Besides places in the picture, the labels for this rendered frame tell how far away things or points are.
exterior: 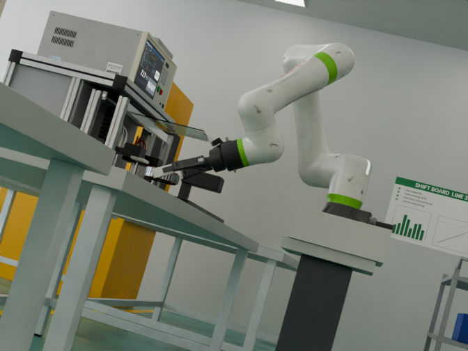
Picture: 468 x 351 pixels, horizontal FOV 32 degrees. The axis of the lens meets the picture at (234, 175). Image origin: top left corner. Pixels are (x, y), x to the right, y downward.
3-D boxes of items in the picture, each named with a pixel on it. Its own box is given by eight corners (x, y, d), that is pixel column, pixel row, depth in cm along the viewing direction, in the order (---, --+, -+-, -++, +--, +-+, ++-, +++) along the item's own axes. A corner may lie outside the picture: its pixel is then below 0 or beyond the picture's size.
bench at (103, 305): (285, 366, 609) (311, 269, 617) (246, 390, 429) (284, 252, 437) (147, 324, 631) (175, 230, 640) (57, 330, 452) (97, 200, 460)
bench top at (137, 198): (256, 253, 404) (259, 243, 405) (121, 190, 190) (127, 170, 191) (71, 200, 425) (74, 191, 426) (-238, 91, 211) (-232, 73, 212)
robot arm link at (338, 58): (335, 71, 291) (328, 37, 286) (364, 71, 282) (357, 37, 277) (303, 89, 280) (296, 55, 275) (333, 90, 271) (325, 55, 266)
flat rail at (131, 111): (168, 143, 338) (170, 137, 338) (123, 108, 278) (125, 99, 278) (166, 143, 338) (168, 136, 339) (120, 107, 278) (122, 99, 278)
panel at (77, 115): (118, 191, 341) (139, 122, 344) (58, 164, 276) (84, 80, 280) (115, 190, 341) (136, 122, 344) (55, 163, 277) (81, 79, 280)
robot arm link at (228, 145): (242, 166, 253) (247, 171, 262) (233, 131, 256) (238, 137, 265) (224, 172, 254) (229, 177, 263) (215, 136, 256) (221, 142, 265)
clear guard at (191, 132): (224, 159, 332) (228, 145, 333) (213, 148, 309) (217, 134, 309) (150, 141, 339) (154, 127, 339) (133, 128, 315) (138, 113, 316)
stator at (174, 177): (180, 187, 266) (184, 177, 267) (172, 182, 255) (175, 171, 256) (148, 180, 269) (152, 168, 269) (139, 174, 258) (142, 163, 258)
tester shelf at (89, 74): (173, 131, 342) (175, 121, 342) (124, 89, 276) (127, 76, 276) (77, 107, 351) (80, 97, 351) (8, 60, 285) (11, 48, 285)
